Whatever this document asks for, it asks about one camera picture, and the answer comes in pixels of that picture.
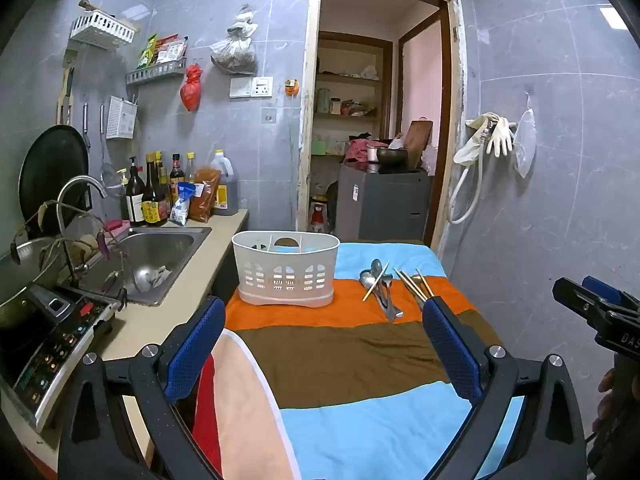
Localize person's right hand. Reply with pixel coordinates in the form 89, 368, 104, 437
593, 366, 620, 433

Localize induction cooker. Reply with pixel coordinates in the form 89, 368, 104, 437
0, 285, 123, 433

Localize blue white seasoning packet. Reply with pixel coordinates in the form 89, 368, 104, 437
169, 181, 197, 226

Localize steel sink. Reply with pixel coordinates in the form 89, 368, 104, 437
75, 225, 213, 308

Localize cream rubber glove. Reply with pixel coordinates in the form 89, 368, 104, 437
452, 112, 493, 166
485, 115, 518, 157

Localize white wall utensil holder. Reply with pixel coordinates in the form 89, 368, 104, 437
105, 95, 139, 141

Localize hanging wooden cutting board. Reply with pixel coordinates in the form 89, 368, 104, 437
56, 50, 76, 126

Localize beige kitchen counter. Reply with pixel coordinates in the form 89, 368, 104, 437
0, 209, 250, 461

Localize grey washing machine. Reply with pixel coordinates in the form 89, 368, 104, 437
336, 165, 433, 243

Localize black wok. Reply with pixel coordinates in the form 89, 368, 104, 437
18, 125, 91, 241

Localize orange seasoning packet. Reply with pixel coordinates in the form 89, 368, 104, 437
190, 167, 222, 223

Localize small metal spoon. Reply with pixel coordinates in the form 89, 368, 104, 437
370, 259, 396, 311

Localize metal wall shelf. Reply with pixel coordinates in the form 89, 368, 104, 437
125, 57, 188, 86

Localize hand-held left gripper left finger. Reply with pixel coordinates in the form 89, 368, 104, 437
57, 296, 227, 480

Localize wooden shelf unit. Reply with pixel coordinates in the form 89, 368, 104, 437
312, 31, 393, 196

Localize pink cloth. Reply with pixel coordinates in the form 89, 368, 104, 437
344, 137, 381, 163

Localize red cap sauce bottle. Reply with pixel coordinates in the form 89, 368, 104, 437
169, 153, 186, 197

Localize peach red towel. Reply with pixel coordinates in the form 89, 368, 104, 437
192, 330, 303, 480

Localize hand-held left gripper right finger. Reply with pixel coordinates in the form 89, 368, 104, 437
421, 296, 587, 480

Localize brown wooden board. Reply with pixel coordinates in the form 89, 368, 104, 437
405, 119, 433, 170

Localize clear plastic bag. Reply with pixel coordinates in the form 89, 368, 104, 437
512, 92, 538, 179

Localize withered plant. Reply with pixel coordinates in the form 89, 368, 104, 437
10, 200, 131, 306

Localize red plastic bag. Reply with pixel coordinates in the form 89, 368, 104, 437
180, 62, 203, 112

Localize wooden door frame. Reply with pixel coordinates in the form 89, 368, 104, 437
295, 0, 473, 256

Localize large metal spoon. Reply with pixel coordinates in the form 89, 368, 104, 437
359, 270, 401, 322

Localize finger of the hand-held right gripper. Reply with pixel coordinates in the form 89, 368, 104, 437
552, 276, 622, 329
581, 275, 640, 312

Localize steel pot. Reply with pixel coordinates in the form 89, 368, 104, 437
0, 237, 66, 321

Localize cooking oil jug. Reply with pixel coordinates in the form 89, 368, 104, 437
207, 149, 240, 217

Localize red snack packet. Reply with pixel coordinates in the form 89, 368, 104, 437
155, 34, 188, 66

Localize clear bag of dried goods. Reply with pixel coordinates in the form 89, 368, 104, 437
210, 5, 260, 76

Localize white utensil caddy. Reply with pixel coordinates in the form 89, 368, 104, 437
231, 230, 341, 307

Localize chrome faucet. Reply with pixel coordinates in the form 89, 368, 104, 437
56, 175, 108, 241

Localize metal fork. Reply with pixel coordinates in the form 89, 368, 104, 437
376, 275, 398, 318

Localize white wall basket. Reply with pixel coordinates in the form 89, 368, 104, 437
69, 12, 137, 51

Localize striped blanket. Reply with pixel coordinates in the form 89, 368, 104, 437
190, 240, 531, 480

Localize white hose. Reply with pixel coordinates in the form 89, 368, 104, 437
446, 115, 501, 226

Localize green snack packet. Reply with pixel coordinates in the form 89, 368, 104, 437
136, 35, 157, 70

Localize yellow label sauce bottle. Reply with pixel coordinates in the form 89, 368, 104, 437
155, 151, 173, 223
141, 152, 163, 226

